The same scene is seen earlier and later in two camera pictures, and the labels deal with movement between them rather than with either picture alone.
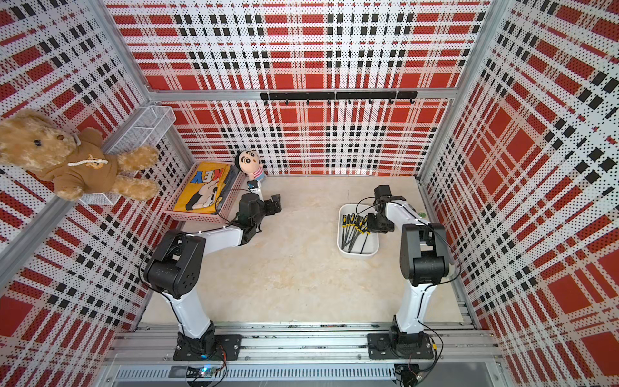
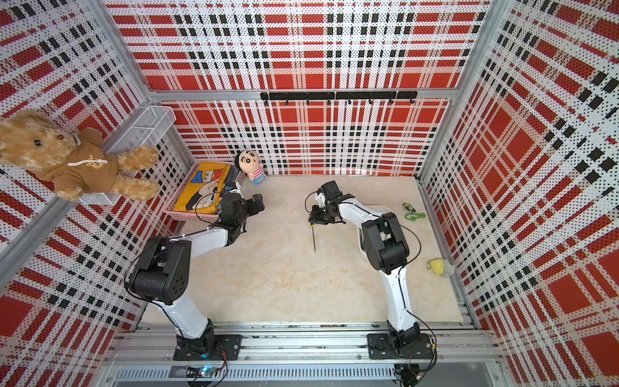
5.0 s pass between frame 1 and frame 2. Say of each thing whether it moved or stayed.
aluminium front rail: stayed
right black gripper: moved
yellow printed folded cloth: stayed
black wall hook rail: stayed
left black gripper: moved
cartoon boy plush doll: stayed
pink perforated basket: stayed
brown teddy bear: stayed
